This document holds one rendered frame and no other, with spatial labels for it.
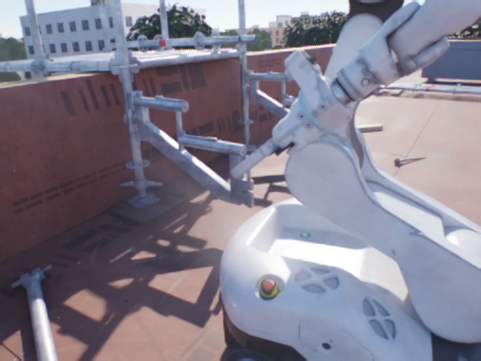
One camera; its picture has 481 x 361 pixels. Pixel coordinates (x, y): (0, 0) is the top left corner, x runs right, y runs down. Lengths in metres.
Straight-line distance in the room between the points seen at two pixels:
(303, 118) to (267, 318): 0.41
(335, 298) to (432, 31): 0.49
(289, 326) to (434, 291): 0.31
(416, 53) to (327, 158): 0.29
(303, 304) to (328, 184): 0.24
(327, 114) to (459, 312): 0.52
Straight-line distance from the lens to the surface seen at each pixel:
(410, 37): 0.57
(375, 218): 0.80
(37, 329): 1.31
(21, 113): 1.75
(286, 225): 1.11
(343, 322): 0.76
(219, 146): 1.58
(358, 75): 0.58
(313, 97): 0.58
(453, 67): 7.16
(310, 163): 0.77
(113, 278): 1.51
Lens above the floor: 0.84
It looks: 21 degrees down
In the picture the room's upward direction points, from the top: 2 degrees counter-clockwise
